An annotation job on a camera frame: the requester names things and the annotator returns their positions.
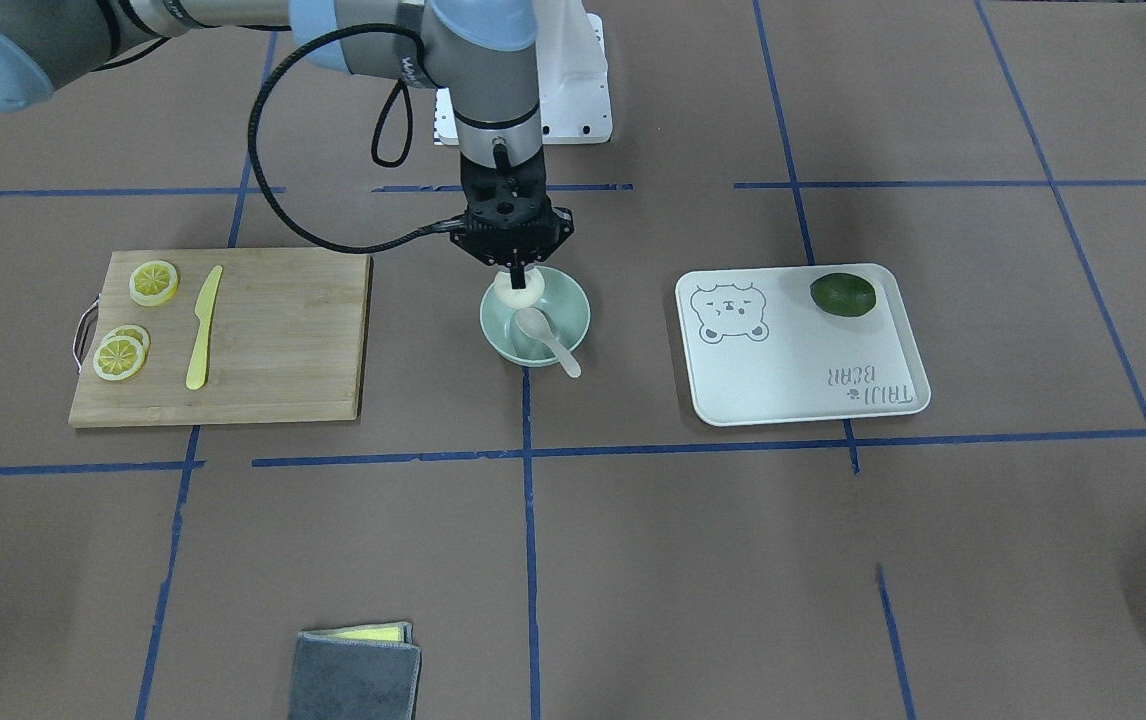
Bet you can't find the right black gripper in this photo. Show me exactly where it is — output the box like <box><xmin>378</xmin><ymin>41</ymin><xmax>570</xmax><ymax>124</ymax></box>
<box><xmin>460</xmin><ymin>150</ymin><xmax>547</xmax><ymax>290</ymax></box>

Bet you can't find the white steamed bun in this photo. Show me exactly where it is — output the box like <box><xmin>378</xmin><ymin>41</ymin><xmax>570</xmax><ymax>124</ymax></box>
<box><xmin>490</xmin><ymin>266</ymin><xmax>545</xmax><ymax>310</ymax></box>

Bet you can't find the white ceramic spoon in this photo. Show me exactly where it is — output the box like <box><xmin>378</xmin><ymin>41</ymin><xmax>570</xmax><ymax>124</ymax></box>
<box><xmin>515</xmin><ymin>307</ymin><xmax>582</xmax><ymax>379</ymax></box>

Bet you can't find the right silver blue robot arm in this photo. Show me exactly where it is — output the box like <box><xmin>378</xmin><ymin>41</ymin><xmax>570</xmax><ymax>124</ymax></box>
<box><xmin>0</xmin><ymin>1</ymin><xmax>572</xmax><ymax>291</ymax></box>

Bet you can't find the mint green bowl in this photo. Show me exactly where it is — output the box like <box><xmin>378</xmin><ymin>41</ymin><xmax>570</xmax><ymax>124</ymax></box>
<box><xmin>478</xmin><ymin>266</ymin><xmax>591</xmax><ymax>368</ymax></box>

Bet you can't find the bamboo cutting board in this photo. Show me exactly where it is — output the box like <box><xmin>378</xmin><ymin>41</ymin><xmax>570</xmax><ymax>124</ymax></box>
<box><xmin>69</xmin><ymin>249</ymin><xmax>372</xmax><ymax>428</ymax></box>

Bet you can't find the white bear serving tray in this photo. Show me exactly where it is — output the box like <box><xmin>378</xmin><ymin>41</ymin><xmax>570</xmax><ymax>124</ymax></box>
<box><xmin>674</xmin><ymin>263</ymin><xmax>931</xmax><ymax>426</ymax></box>

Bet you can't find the dark green avocado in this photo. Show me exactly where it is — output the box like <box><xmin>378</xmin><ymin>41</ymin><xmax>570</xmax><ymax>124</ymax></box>
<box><xmin>809</xmin><ymin>272</ymin><xmax>878</xmax><ymax>318</ymax></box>

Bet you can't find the yellow plastic knife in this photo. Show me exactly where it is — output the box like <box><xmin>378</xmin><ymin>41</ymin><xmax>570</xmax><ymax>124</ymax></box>
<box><xmin>185</xmin><ymin>265</ymin><xmax>223</xmax><ymax>391</ymax></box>

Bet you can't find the lemon slice underneath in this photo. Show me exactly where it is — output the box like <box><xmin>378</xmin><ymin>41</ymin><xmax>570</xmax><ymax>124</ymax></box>
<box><xmin>101</xmin><ymin>324</ymin><xmax>151</xmax><ymax>352</ymax></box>

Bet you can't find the right arm camera mount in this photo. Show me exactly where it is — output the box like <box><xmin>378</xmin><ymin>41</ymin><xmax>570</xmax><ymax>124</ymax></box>
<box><xmin>449</xmin><ymin>206</ymin><xmax>576</xmax><ymax>268</ymax></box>

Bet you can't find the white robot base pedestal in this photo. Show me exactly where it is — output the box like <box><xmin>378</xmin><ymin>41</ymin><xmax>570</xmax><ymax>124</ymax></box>
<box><xmin>431</xmin><ymin>0</ymin><xmax>614</xmax><ymax>147</ymax></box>

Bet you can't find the black camera cable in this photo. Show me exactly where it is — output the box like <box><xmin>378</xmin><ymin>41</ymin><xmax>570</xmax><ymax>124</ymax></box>
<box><xmin>248</xmin><ymin>24</ymin><xmax>464</xmax><ymax>255</ymax></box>

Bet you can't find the lemon slice near handle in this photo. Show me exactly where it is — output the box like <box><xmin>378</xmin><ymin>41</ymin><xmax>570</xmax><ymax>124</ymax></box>
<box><xmin>128</xmin><ymin>259</ymin><xmax>180</xmax><ymax>307</ymax></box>

